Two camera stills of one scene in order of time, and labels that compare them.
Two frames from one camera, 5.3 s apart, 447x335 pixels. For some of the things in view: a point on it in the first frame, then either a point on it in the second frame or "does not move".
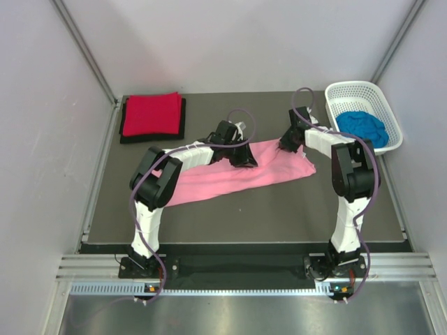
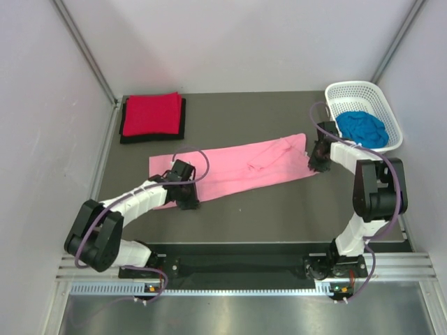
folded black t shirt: [125, 139] does not move
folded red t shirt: [152, 114] does not move
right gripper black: [283, 143] -> [313, 163]
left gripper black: [246, 158] -> [193, 202]
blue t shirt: [364, 124] does not move
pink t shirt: [276, 161] does not move
